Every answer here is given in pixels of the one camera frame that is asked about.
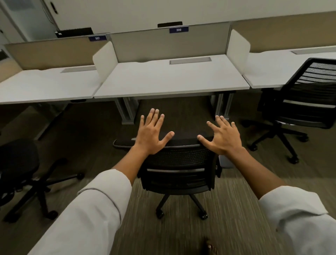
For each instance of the blue desk number label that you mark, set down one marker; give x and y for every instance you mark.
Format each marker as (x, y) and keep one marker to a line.
(97, 38)
(178, 29)

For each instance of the black computer monitor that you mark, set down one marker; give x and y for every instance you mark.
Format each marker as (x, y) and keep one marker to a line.
(74, 32)
(170, 25)

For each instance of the person's left thumb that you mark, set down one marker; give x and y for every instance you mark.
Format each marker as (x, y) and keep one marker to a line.
(168, 138)

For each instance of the person's right thumb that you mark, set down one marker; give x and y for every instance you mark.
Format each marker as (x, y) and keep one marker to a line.
(204, 140)

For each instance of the black padded office chair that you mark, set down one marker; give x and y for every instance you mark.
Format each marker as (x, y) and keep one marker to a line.
(18, 168)

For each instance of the person's left little finger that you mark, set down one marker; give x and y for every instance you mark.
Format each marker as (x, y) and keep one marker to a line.
(142, 121)

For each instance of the black mesh office chair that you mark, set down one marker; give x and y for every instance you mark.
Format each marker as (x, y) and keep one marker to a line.
(181, 168)
(307, 99)

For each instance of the grey box under desk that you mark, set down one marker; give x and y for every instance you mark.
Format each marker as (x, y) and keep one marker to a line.
(226, 161)

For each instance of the person's left middle finger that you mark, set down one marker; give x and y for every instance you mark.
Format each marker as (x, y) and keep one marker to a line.
(154, 117)

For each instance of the person's right middle finger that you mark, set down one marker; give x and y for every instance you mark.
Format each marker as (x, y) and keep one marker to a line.
(220, 121)

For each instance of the beige desk partition panel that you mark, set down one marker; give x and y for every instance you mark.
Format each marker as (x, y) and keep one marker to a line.
(288, 32)
(52, 53)

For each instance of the grey desk partition panel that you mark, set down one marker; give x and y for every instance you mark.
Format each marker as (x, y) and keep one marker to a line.
(168, 44)

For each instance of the person's right hand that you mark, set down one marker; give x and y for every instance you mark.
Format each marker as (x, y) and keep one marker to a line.
(225, 139)

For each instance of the white office desk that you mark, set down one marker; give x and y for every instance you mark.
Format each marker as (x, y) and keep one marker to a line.
(170, 78)
(275, 68)
(49, 84)

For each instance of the person's left forearm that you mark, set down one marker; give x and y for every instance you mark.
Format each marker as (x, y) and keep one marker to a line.
(91, 210)

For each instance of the person's right little finger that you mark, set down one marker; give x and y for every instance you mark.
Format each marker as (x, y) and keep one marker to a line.
(233, 125)

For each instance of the white side divider panel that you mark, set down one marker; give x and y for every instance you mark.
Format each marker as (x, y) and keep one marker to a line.
(237, 50)
(105, 63)

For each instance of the person's foot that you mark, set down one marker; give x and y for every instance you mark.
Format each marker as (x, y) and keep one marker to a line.
(210, 247)

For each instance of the person's left hand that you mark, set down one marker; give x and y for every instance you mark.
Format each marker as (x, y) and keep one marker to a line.
(152, 136)

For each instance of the person's right forearm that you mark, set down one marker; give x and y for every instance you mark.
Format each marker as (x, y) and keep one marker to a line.
(288, 210)

